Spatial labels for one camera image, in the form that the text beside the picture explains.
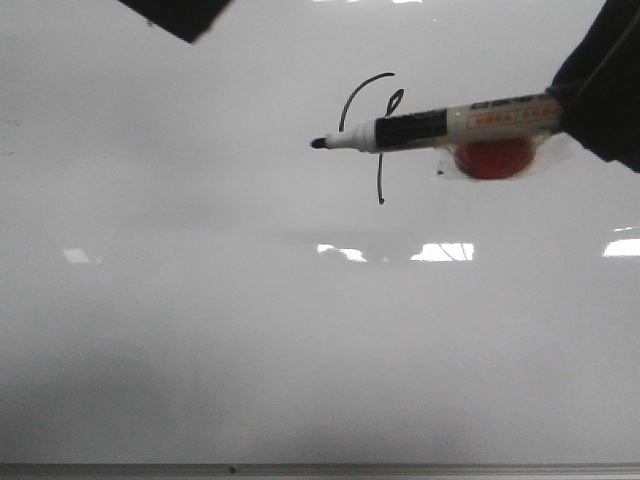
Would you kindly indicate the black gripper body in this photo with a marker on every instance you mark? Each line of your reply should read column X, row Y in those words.
column 597, row 86

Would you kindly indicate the black and white marker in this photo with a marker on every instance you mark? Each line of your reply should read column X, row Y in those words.
column 502, row 119

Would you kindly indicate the white whiteboard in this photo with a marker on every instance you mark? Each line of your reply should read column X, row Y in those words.
column 185, row 279

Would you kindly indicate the grey whiteboard bottom frame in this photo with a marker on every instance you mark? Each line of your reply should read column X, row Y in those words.
column 301, row 470

